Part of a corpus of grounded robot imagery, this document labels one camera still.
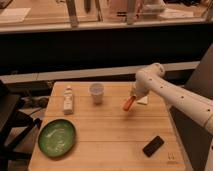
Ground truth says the green plate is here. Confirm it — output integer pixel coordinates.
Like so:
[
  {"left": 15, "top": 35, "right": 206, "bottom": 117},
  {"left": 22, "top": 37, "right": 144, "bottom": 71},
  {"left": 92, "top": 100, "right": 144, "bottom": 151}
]
[{"left": 38, "top": 119, "right": 76, "bottom": 158}]

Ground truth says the black chair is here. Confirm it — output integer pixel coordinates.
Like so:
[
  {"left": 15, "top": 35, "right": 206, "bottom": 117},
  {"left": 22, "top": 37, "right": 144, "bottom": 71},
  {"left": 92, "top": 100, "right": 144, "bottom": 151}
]
[{"left": 170, "top": 43, "right": 213, "bottom": 171}]

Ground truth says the dark side furniture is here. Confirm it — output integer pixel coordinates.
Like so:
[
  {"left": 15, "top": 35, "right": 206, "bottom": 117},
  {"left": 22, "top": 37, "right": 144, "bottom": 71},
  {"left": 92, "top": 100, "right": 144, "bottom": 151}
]
[{"left": 0, "top": 80, "right": 41, "bottom": 171}]

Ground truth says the black rectangular phone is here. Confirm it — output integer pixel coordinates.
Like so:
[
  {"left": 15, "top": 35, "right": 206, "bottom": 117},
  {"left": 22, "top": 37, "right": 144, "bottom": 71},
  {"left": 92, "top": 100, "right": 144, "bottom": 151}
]
[{"left": 142, "top": 136, "right": 164, "bottom": 157}]

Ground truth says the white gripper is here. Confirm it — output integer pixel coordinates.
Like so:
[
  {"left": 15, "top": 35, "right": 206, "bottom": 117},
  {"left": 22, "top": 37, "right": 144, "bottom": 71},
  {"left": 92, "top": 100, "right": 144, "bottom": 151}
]
[{"left": 130, "top": 83, "right": 146, "bottom": 100}]

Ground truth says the white plastic cup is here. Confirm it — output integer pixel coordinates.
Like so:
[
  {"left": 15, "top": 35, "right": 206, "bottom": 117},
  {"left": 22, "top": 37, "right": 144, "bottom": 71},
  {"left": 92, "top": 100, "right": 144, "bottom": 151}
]
[{"left": 89, "top": 83, "right": 104, "bottom": 104}]

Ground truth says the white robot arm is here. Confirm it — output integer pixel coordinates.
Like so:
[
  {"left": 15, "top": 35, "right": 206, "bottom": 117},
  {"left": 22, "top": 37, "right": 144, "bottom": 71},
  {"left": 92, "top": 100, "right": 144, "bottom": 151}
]
[{"left": 131, "top": 63, "right": 213, "bottom": 135}]

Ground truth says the white sponge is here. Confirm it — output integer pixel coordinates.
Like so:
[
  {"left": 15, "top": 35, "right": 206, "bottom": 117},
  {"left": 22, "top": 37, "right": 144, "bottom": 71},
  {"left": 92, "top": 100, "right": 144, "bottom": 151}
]
[{"left": 137, "top": 96, "right": 148, "bottom": 105}]

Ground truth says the white tube bottle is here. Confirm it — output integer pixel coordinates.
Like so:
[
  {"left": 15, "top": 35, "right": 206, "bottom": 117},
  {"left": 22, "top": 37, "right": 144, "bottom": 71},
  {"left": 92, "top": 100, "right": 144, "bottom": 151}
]
[{"left": 63, "top": 86, "right": 73, "bottom": 115}]

